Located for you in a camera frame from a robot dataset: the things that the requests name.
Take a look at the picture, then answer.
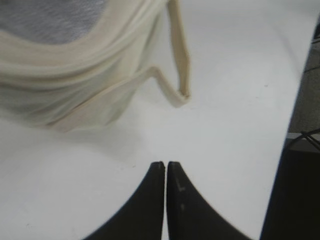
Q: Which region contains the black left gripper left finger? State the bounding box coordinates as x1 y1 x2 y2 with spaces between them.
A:
86 161 165 240

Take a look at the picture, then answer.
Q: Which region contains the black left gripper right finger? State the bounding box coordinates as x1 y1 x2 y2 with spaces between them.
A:
166 161 249 240

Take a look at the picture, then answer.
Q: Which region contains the cream zippered fabric bag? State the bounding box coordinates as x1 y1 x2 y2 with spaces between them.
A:
0 0 190 132

